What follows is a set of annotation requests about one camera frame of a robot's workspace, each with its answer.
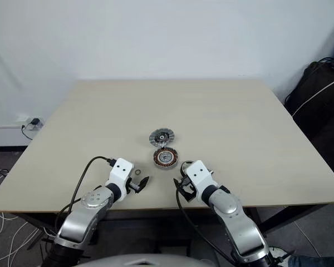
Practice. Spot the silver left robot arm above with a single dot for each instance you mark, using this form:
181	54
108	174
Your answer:
83	214

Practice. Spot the blue jeans leg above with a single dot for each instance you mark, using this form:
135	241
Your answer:
317	258

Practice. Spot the black bag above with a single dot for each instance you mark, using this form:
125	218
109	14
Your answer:
320	111

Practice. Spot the silver round motor cover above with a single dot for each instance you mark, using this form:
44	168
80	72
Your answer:
162	137

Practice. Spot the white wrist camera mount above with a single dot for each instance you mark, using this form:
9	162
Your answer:
121	169
199	173

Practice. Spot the beige table with black frame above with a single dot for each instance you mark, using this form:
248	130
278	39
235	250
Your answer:
183	111

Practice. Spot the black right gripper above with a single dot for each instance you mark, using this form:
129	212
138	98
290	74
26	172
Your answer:
188	187

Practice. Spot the wall socket with black adapter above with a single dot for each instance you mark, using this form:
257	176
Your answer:
33	122

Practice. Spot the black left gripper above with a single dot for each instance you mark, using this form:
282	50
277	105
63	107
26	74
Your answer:
134	187

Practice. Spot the grey rounded robot torso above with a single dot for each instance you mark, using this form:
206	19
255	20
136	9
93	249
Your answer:
144	261

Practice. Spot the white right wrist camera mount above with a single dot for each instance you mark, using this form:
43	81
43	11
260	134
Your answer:
199	173

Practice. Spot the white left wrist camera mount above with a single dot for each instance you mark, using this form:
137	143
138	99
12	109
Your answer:
121	169

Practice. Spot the motor stator with copper windings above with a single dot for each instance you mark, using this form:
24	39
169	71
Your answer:
165	158

